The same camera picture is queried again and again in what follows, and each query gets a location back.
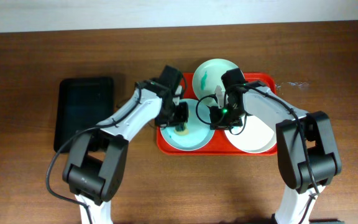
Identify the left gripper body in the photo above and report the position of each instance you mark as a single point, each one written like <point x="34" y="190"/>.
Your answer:
<point x="181" y="115"/>

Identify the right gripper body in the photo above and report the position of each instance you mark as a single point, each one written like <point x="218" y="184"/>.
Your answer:
<point x="223" y="123"/>

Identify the mint green plate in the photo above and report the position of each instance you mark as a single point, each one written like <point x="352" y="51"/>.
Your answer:
<point x="208" y="76"/>

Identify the green yellow sponge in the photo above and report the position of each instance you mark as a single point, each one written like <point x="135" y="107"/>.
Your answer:
<point x="181" y="129"/>

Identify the black plastic tray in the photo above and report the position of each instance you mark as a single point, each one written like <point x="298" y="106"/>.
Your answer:
<point x="82" y="102"/>

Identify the white plate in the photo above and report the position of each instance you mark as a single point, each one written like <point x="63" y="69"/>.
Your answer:
<point x="255" y="137"/>

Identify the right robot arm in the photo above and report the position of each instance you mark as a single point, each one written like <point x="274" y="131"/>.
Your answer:
<point x="308" y="158"/>

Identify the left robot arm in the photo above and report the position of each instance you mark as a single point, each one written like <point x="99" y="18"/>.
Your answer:
<point x="97" y="155"/>

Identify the red plastic tray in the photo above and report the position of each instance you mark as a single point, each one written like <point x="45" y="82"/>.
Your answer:
<point x="217" y="146"/>

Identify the light blue plate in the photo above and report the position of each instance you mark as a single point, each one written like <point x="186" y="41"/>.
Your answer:
<point x="196" y="135"/>

